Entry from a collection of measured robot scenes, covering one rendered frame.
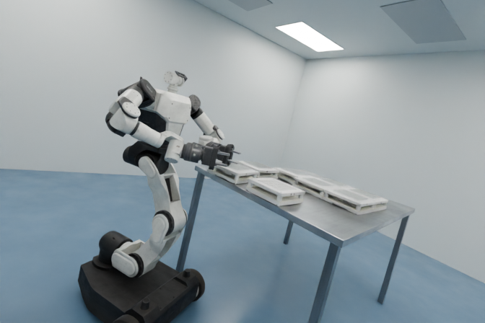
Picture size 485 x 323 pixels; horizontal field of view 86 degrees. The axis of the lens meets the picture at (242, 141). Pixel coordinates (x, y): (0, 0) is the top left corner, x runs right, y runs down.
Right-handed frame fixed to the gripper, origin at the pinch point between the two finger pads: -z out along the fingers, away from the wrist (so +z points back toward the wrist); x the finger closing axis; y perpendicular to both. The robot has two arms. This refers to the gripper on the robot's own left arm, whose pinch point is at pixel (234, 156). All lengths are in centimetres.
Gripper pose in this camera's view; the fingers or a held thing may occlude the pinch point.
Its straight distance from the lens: 140.3
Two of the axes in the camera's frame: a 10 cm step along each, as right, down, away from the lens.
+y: -5.3, -0.5, -8.5
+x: -2.3, 9.7, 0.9
